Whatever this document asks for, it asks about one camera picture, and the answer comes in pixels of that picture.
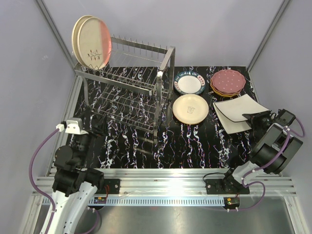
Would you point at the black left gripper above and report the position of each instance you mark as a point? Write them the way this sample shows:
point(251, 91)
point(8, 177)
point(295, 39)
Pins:
point(101, 126)

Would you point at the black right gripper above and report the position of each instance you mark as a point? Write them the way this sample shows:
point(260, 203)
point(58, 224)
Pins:
point(255, 117)

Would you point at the cream square plate black rim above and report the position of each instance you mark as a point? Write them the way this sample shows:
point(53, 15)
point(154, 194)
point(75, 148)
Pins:
point(232, 127)

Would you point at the pink dotted plate front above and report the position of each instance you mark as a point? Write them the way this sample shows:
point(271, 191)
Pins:
point(213, 88)

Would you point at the pink dotted plate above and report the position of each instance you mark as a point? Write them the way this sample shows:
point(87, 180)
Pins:
point(213, 88)
point(228, 81)

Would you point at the orange dotted plate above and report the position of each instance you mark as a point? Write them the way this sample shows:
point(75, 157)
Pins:
point(224, 95)

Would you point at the white round plate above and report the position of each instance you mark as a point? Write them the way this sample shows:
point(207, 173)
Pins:
point(190, 109)

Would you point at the white plate teal rim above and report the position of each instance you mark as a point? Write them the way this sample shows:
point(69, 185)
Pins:
point(189, 82)

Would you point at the cream pink round plate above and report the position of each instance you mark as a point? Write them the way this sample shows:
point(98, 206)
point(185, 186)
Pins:
point(94, 43)

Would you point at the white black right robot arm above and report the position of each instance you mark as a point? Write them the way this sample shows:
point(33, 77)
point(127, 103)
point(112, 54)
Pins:
point(277, 146)

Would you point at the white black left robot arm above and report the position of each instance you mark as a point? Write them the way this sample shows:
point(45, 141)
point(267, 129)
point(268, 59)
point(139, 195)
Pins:
point(74, 184)

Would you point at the stainless steel dish rack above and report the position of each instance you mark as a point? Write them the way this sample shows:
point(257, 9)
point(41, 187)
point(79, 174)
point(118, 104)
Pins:
point(133, 87)

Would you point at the cream round plate rear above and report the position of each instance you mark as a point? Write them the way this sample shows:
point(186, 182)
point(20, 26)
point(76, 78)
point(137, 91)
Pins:
point(74, 37)

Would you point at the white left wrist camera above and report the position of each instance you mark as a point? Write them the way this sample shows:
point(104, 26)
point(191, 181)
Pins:
point(72, 126)

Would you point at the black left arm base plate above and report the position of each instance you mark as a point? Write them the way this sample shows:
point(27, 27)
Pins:
point(111, 185)

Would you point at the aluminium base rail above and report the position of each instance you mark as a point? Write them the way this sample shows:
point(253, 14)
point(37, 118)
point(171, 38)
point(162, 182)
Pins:
point(188, 182)

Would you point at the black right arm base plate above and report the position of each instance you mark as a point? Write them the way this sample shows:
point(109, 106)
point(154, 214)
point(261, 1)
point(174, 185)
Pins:
point(224, 186)

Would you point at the slotted cable duct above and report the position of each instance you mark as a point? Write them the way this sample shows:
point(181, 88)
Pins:
point(158, 201)

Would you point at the aluminium frame post left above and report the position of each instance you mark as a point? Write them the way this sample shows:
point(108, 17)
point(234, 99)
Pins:
point(47, 16)

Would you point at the aluminium frame post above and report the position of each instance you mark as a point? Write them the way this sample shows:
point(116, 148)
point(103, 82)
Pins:
point(47, 16)
point(276, 19)

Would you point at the aluminium frame post right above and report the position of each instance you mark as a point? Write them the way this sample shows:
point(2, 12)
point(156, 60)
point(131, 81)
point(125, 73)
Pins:
point(276, 19)

